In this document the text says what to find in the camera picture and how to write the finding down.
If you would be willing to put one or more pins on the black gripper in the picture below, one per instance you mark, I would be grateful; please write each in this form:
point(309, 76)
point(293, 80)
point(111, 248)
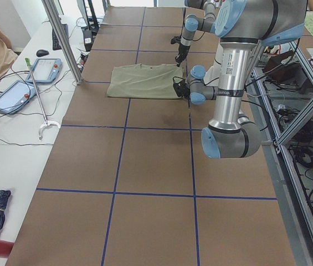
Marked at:
point(184, 91)
point(183, 51)

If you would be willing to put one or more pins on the olive green long-sleeve shirt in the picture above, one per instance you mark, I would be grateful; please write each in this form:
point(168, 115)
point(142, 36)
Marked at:
point(144, 81)

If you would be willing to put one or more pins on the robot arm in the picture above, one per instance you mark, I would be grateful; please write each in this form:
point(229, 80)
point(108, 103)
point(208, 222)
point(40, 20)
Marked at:
point(244, 29)
point(192, 23)

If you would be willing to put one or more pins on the black power adapter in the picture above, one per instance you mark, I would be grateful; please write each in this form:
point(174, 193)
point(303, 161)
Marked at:
point(88, 40)

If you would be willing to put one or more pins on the far teach pendant tablet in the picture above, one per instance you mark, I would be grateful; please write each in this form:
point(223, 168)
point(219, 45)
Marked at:
point(46, 70)

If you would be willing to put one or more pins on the teach pendant tablet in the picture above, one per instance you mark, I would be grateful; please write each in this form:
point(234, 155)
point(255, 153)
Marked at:
point(16, 96)
point(46, 70)

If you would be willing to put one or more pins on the black computer mouse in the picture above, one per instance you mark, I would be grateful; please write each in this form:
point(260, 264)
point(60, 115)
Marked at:
point(41, 53)

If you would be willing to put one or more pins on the metal reacher grabber tool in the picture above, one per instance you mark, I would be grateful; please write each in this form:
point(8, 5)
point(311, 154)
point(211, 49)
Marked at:
point(47, 123)

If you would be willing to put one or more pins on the near teach pendant tablet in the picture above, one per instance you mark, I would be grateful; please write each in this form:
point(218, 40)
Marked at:
point(16, 96)

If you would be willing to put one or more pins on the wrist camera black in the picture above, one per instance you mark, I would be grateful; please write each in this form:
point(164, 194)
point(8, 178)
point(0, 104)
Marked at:
point(176, 40)
point(179, 88)

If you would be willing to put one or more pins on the white camera mast base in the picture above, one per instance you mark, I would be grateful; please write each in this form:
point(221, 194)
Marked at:
point(211, 77)

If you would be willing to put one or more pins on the aluminium frame post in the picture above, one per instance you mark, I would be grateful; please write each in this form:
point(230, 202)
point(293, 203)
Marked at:
point(53, 16)

